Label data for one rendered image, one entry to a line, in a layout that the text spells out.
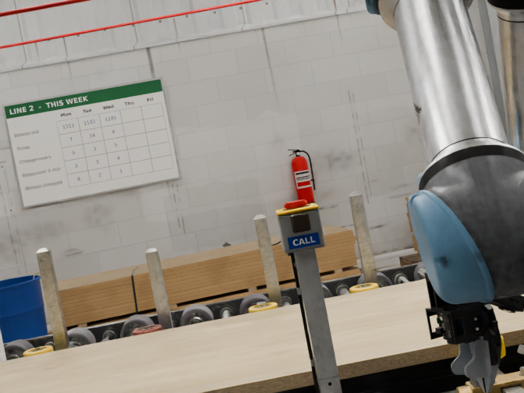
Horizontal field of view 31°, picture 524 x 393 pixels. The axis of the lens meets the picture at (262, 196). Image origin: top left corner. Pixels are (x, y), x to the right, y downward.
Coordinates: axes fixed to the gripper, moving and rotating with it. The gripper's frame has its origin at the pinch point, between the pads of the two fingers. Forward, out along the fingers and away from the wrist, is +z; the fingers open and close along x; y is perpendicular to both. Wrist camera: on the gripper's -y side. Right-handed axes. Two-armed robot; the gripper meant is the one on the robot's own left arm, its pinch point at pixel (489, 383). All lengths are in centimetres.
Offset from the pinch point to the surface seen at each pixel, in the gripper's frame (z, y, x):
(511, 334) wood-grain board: -0.2, -21.1, -21.0
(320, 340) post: -10.3, 20.1, -17.1
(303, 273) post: -22.0, 20.7, -17.3
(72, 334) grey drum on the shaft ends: 4, 31, -180
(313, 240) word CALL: -27.3, 19.0, -14.7
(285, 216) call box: -32.1, 22.6, -16.2
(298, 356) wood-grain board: -0.9, 11.2, -48.1
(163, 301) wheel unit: -6, 13, -131
